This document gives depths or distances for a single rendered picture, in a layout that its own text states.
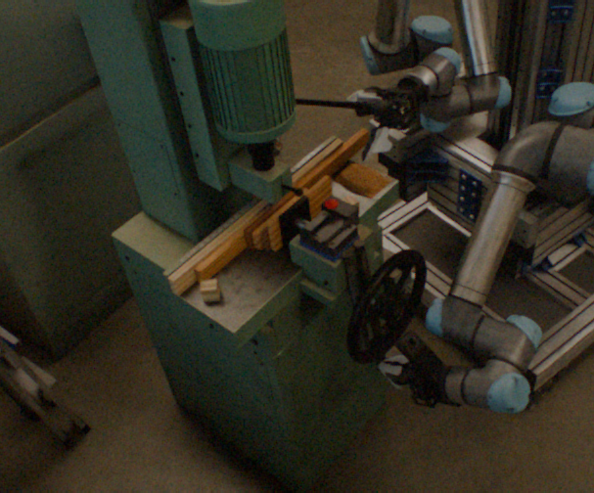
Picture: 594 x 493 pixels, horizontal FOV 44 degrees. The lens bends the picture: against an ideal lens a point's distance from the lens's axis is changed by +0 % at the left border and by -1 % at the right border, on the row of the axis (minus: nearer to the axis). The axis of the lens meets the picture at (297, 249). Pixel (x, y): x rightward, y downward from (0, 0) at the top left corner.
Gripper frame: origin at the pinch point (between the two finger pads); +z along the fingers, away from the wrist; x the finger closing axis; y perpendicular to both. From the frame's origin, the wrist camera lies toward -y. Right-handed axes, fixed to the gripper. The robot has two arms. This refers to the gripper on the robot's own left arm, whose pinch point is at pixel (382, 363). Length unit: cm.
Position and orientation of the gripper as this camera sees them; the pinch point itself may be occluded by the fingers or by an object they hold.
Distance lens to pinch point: 166.8
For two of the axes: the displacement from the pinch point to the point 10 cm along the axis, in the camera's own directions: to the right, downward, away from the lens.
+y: 4.6, 8.1, 3.6
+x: 6.5, -5.9, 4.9
